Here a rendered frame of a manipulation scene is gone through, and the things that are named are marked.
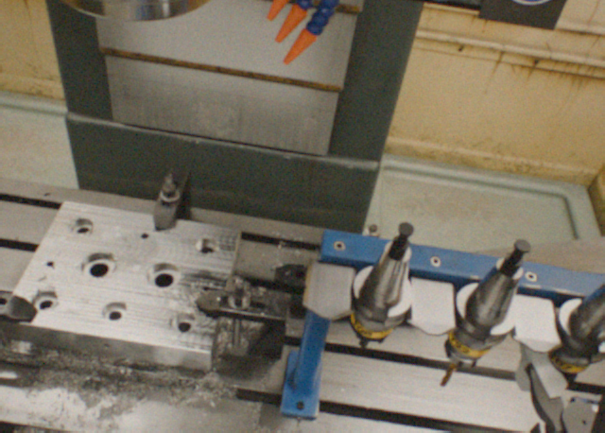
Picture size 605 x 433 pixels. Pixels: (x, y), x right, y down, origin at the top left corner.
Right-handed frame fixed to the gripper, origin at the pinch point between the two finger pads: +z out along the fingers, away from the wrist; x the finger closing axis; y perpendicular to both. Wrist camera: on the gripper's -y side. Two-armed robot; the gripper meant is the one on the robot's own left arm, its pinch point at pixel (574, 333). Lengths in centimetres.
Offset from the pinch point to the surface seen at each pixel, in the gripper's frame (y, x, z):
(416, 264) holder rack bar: -3.5, -18.5, 3.3
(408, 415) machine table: 29.6, -11.3, 1.6
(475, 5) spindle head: -38.4, -23.9, -5.1
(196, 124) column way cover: 28, -56, 56
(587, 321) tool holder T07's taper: -5.5, -1.5, -2.2
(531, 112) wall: 39, 24, 95
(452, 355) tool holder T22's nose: 4.3, -12.5, -2.7
